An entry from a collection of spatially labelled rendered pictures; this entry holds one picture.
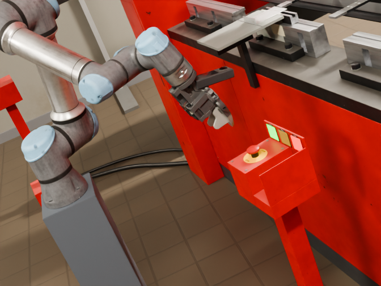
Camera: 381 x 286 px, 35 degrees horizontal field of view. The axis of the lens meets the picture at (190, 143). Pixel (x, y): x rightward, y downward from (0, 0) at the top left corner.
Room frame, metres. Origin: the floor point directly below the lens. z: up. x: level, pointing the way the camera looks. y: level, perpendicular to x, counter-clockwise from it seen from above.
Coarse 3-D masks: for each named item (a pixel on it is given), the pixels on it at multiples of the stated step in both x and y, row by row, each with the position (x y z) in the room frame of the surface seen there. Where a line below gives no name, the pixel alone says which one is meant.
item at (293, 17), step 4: (268, 8) 2.10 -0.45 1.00; (280, 12) 2.02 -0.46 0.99; (284, 12) 1.99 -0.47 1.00; (288, 12) 1.96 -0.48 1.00; (292, 12) 1.94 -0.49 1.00; (284, 16) 1.95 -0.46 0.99; (288, 16) 1.93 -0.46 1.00; (292, 16) 1.93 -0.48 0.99; (296, 16) 1.92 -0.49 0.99; (284, 20) 1.96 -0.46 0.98; (288, 20) 1.93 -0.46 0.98; (292, 20) 1.92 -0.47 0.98; (296, 20) 1.92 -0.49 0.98
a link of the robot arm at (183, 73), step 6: (186, 60) 1.47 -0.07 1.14; (180, 66) 1.44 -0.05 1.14; (186, 66) 1.45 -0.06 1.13; (174, 72) 1.44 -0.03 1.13; (180, 72) 1.44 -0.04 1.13; (186, 72) 1.44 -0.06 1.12; (192, 72) 1.46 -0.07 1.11; (168, 78) 1.45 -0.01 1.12; (174, 78) 1.44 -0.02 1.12; (180, 78) 1.44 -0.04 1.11; (186, 78) 1.44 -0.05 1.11; (174, 84) 1.45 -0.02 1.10; (180, 84) 1.45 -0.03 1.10
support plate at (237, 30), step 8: (248, 16) 2.09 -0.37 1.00; (280, 16) 1.95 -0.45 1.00; (232, 24) 2.08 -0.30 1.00; (240, 24) 2.04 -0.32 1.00; (248, 24) 2.00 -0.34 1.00; (264, 24) 1.94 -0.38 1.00; (216, 32) 2.06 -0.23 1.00; (224, 32) 2.03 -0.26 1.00; (232, 32) 1.99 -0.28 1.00; (240, 32) 1.95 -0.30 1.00; (248, 32) 1.92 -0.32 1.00; (200, 40) 2.05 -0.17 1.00; (208, 40) 2.01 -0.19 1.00; (216, 40) 1.98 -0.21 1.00; (224, 40) 1.94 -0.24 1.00; (232, 40) 1.91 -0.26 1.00; (216, 48) 1.90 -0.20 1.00; (224, 48) 1.89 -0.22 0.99
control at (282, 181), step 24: (264, 120) 1.58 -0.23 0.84; (264, 144) 1.56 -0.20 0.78; (240, 168) 1.48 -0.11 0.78; (264, 168) 1.46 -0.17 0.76; (288, 168) 1.38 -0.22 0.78; (312, 168) 1.40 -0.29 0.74; (240, 192) 1.52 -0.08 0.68; (264, 192) 1.43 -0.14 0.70; (288, 192) 1.37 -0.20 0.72; (312, 192) 1.39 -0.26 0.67
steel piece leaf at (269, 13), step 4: (264, 12) 2.06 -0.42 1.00; (268, 12) 2.04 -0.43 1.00; (272, 12) 2.02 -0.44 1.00; (276, 12) 2.00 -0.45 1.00; (244, 16) 2.04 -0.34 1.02; (256, 16) 2.05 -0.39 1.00; (260, 16) 2.03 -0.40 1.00; (264, 16) 2.01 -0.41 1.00; (268, 16) 2.00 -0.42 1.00; (272, 16) 1.99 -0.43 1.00; (244, 20) 2.05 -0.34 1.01; (248, 20) 2.02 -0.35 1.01; (252, 20) 1.99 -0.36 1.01; (256, 20) 2.01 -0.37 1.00; (260, 20) 1.99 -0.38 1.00; (264, 20) 1.98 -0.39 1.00; (256, 24) 1.97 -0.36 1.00
